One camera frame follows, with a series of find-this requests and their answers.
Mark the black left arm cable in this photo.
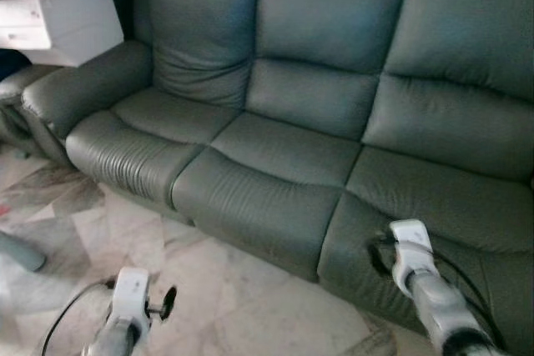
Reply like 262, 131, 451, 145
40, 279, 114, 356

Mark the dark green leather armchair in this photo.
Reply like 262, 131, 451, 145
0, 64, 53, 158

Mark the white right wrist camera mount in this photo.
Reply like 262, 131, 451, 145
390, 219, 440, 295

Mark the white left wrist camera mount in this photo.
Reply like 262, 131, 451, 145
110, 268, 152, 328

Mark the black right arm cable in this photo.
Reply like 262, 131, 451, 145
367, 236, 506, 352

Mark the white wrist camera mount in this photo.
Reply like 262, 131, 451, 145
390, 219, 440, 295
110, 268, 152, 328

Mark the white appliance box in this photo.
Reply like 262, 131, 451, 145
0, 0, 125, 68

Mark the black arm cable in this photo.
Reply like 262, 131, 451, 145
367, 236, 506, 352
40, 279, 114, 356

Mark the dark green leather sofa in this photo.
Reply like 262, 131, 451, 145
21, 0, 534, 356

